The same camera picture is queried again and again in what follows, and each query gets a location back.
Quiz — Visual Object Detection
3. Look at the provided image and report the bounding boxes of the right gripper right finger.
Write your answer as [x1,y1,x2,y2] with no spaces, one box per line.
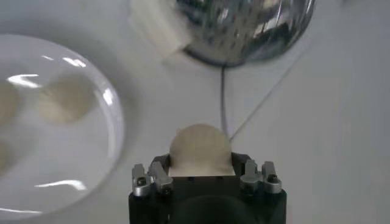
[231,151,283,196]

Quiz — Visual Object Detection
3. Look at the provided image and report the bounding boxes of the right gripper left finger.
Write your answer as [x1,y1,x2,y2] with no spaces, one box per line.
[132,153,175,198]

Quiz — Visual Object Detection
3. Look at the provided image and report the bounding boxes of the white steamed baozi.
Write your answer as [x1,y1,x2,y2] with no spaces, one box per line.
[0,82,21,125]
[169,123,236,177]
[38,74,95,125]

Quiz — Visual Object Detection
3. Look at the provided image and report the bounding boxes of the stainless steel steamer basket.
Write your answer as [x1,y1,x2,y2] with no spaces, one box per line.
[130,0,316,68]

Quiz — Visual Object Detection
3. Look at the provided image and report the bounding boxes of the white round plate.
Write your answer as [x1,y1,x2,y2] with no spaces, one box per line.
[0,33,126,222]

